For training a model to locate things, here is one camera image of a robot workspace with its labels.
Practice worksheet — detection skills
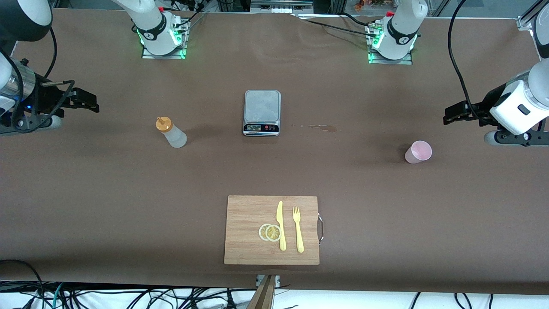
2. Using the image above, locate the pink plastic cup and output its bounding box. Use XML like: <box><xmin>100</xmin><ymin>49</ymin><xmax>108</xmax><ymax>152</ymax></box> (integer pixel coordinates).
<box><xmin>404</xmin><ymin>140</ymin><xmax>433</xmax><ymax>164</ymax></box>

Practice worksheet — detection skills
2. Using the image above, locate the sauce bottle with orange cap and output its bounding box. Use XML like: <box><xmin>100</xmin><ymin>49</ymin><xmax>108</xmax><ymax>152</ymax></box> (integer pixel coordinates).
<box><xmin>155</xmin><ymin>116</ymin><xmax>188</xmax><ymax>148</ymax></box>

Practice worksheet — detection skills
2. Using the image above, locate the brown table cover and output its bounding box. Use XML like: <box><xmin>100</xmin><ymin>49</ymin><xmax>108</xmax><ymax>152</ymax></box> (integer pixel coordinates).
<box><xmin>0</xmin><ymin>8</ymin><xmax>549</xmax><ymax>297</ymax></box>

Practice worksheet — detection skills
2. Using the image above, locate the silver kitchen scale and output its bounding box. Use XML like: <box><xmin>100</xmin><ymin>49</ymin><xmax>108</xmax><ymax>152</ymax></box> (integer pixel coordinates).
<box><xmin>243</xmin><ymin>89</ymin><xmax>282</xmax><ymax>137</ymax></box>

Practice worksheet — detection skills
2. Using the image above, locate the yellow plastic fork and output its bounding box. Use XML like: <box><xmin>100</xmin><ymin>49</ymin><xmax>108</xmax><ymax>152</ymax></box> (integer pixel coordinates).
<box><xmin>293</xmin><ymin>206</ymin><xmax>305</xmax><ymax>254</ymax></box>

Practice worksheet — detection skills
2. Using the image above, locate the wooden cutting board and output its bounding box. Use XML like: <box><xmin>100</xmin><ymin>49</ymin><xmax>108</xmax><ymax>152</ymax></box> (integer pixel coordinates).
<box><xmin>224</xmin><ymin>195</ymin><xmax>324</xmax><ymax>266</ymax></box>

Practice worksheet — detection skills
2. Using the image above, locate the yellow plastic knife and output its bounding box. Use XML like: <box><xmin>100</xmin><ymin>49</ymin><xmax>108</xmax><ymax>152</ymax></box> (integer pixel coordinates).
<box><xmin>276</xmin><ymin>200</ymin><xmax>287</xmax><ymax>251</ymax></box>

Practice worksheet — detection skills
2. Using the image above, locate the grey power strip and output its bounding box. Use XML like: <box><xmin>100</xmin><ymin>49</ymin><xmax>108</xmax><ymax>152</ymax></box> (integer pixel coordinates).
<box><xmin>251</xmin><ymin>0</ymin><xmax>314</xmax><ymax>14</ymax></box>

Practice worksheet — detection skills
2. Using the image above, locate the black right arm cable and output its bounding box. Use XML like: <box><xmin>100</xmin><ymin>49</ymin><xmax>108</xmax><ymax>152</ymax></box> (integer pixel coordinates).
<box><xmin>13</xmin><ymin>26</ymin><xmax>77</xmax><ymax>129</ymax></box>

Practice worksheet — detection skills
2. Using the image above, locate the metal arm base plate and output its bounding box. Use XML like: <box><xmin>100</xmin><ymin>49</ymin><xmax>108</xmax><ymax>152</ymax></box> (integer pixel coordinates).
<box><xmin>142</xmin><ymin>19</ymin><xmax>188</xmax><ymax>60</ymax></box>
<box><xmin>368</xmin><ymin>24</ymin><xmax>413</xmax><ymax>65</ymax></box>

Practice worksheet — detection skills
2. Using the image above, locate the aluminium frame profile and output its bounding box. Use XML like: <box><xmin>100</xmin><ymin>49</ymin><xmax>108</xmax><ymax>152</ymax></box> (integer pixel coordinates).
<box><xmin>517</xmin><ymin>0</ymin><xmax>549</xmax><ymax>30</ymax></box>

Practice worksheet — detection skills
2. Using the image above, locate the thick black cable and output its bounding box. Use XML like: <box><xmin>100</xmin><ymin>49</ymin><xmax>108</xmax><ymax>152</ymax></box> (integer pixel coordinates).
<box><xmin>341</xmin><ymin>12</ymin><xmax>380</xmax><ymax>28</ymax></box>

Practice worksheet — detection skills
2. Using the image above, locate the thin black cable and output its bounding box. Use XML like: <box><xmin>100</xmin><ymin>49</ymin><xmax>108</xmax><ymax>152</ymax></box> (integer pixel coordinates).
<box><xmin>305</xmin><ymin>20</ymin><xmax>377</xmax><ymax>37</ymax></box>

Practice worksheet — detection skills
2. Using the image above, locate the black looped cable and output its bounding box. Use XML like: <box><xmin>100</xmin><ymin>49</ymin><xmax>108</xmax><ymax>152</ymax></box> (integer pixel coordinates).
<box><xmin>0</xmin><ymin>259</ymin><xmax>45</xmax><ymax>309</ymax></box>

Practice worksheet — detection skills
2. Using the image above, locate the teal cable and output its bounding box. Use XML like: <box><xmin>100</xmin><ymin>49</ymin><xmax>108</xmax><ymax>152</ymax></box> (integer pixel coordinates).
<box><xmin>51</xmin><ymin>282</ymin><xmax>66</xmax><ymax>309</ymax></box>

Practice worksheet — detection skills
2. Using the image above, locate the black cable tangle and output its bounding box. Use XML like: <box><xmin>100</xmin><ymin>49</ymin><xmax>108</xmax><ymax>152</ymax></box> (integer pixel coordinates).
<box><xmin>64</xmin><ymin>285</ymin><xmax>243</xmax><ymax>309</ymax></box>

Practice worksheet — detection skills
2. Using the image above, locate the wooden post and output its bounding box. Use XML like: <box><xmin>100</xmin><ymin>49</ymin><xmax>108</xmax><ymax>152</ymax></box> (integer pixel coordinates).
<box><xmin>247</xmin><ymin>275</ymin><xmax>277</xmax><ymax>309</ymax></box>

